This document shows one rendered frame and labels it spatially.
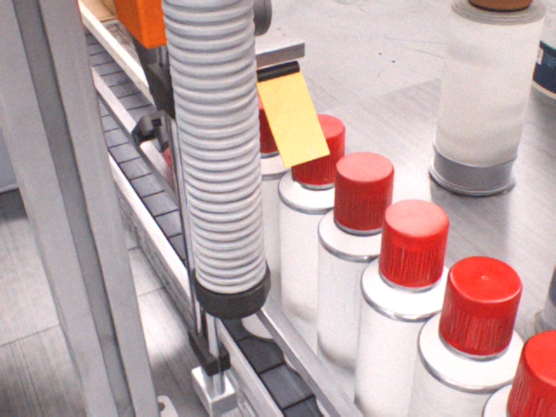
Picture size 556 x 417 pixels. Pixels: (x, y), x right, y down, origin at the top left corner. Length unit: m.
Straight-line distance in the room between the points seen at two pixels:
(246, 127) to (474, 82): 0.44
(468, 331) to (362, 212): 0.10
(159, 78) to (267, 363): 0.27
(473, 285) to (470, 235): 0.37
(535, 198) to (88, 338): 0.48
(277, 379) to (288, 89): 0.23
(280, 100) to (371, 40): 0.81
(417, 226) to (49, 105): 0.19
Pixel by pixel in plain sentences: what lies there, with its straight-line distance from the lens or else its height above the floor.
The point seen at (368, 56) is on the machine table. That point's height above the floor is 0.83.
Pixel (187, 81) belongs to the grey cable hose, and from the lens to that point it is 0.25.
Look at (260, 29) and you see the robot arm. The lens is 0.66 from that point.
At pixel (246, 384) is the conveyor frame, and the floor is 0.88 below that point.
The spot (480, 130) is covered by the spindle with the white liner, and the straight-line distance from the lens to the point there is 0.70.
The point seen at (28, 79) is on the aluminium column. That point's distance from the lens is 0.35.
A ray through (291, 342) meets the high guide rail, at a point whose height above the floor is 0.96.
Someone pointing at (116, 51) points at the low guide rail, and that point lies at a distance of 0.99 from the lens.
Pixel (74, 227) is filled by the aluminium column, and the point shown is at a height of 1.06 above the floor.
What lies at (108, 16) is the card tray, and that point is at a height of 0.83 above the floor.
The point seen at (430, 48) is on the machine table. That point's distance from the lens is 1.19.
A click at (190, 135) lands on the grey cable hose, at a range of 0.26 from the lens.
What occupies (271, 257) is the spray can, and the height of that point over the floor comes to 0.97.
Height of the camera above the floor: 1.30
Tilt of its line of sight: 36 degrees down
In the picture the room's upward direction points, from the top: 2 degrees counter-clockwise
